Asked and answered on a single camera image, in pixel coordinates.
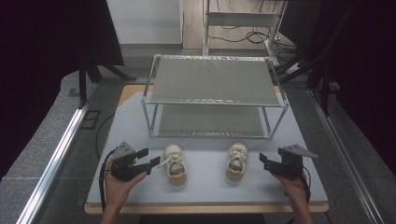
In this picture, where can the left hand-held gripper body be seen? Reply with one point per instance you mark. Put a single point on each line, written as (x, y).
(124, 165)

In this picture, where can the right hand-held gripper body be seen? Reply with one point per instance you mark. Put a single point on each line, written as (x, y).
(291, 164)

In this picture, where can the person's left hand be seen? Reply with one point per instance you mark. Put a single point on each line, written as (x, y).
(120, 189)

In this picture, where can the person's right hand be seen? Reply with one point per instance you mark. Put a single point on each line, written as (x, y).
(292, 189)

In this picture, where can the cream child's shoe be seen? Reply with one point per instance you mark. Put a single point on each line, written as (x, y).
(175, 166)
(236, 161)

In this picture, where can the light blue table mat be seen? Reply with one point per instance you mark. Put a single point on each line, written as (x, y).
(205, 189)

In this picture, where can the metal two-tier shoe rack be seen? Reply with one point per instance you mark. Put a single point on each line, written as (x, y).
(214, 81)

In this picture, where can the black tripod stand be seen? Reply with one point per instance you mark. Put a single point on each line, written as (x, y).
(90, 70)
(320, 71)

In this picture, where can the dark curtain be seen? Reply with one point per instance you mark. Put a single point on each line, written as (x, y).
(40, 62)
(367, 62)

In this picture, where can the white panel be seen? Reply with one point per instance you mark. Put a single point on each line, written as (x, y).
(143, 20)

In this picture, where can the white metal stand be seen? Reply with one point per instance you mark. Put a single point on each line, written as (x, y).
(239, 19)

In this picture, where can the aluminium rail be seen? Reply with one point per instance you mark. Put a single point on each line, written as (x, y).
(56, 158)
(345, 149)

